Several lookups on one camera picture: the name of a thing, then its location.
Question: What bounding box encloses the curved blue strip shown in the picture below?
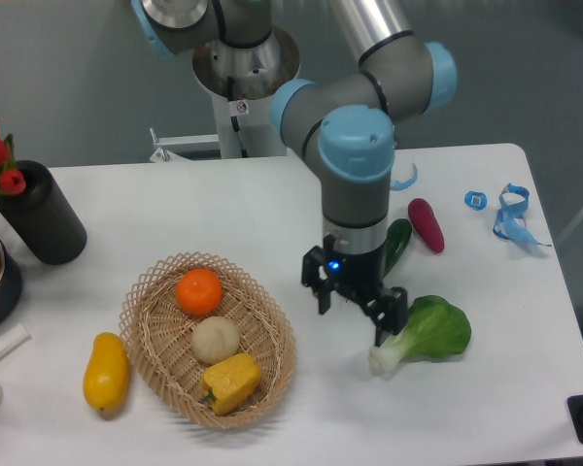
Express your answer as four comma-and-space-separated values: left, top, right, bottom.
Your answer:
390, 163, 419, 191

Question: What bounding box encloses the purple sweet potato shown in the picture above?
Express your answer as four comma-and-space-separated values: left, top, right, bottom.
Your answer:
408, 198, 445, 253

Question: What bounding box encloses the white steamed bun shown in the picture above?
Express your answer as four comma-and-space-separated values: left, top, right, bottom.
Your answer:
191, 316, 240, 364

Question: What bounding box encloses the yellow bell pepper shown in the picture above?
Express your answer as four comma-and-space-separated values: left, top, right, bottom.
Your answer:
199, 353, 261, 416

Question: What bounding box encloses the blue tangled ribbon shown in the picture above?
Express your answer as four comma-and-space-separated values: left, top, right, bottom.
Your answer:
492, 183, 551, 248

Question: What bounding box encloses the small blue tag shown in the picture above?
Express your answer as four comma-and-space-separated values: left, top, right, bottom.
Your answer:
464, 191, 488, 211

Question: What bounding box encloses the black ribbed vase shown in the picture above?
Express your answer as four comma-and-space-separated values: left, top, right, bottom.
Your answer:
0, 160, 87, 265

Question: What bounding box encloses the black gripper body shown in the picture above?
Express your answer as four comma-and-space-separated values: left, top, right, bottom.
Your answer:
301, 234, 408, 335

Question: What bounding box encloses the green cucumber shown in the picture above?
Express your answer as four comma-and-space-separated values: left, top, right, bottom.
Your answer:
383, 218, 412, 278

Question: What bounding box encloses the green bok choy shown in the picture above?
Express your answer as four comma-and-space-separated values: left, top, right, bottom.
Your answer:
368, 295, 472, 376

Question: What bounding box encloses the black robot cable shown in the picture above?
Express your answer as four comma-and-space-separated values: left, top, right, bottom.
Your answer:
225, 76, 249, 159

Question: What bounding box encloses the woven wicker basket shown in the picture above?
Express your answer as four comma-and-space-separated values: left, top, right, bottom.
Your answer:
120, 252, 296, 429

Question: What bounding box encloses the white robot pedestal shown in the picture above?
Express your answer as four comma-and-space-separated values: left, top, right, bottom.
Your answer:
148, 23, 302, 164

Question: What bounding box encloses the orange fruit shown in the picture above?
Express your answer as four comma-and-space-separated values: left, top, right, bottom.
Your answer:
175, 268, 223, 316

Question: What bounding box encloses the yellow mango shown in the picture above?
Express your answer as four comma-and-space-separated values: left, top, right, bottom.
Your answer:
83, 332, 130, 413

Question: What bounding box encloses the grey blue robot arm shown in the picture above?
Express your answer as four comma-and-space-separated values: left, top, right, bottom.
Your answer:
132, 1, 458, 343

